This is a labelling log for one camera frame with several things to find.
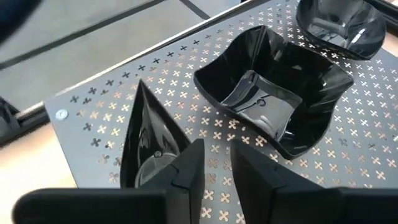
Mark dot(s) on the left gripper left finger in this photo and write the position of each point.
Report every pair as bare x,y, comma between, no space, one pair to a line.
186,186

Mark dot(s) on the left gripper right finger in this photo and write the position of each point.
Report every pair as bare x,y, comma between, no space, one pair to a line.
255,186

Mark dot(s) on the black leaf-shaped mini plate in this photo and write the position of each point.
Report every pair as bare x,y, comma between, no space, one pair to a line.
342,31

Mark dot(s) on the black teardrop mini plate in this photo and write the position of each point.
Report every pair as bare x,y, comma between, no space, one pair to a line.
149,133

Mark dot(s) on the black square mini plate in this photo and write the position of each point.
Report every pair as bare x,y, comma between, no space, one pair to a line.
311,93

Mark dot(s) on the grey perforated metal shelf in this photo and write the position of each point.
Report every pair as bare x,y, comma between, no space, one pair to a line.
357,124

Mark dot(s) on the black aluminium table frame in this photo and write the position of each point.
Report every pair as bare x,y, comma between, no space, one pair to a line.
18,124

